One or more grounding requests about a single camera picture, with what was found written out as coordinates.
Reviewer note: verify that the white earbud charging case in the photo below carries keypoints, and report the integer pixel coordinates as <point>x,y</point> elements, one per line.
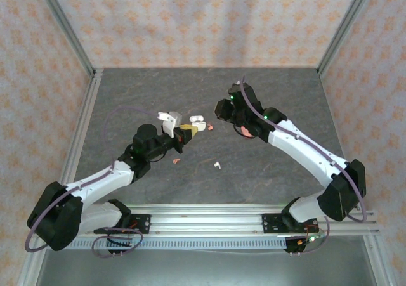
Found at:
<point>196,119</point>

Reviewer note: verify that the salmon pink earbud charging case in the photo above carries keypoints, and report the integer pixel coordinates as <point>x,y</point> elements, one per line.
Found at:
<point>245,131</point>

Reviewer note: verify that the white earbud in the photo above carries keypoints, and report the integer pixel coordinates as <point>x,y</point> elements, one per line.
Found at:
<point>217,164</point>

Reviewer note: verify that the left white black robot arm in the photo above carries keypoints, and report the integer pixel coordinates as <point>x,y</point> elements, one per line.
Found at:
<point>101,181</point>

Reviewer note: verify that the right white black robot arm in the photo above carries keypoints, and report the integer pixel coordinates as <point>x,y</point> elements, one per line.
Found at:
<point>301,149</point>

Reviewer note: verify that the grey metal shelf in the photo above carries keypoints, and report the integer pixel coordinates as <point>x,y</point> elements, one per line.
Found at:
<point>206,268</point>

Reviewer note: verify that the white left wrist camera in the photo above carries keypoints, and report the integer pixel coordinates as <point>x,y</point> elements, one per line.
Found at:
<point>172,121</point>

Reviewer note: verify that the aluminium side rail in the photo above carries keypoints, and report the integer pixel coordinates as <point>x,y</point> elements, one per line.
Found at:
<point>85,108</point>

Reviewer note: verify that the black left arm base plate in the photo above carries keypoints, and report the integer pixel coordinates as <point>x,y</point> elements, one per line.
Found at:
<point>142,223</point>

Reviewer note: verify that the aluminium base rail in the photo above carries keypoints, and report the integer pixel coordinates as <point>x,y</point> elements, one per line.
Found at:
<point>206,219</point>

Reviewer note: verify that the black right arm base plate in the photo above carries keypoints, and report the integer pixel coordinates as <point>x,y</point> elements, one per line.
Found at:
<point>271,223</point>

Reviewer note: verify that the aluminium frame post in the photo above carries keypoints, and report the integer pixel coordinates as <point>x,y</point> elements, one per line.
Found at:
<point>345,29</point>
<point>66,29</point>

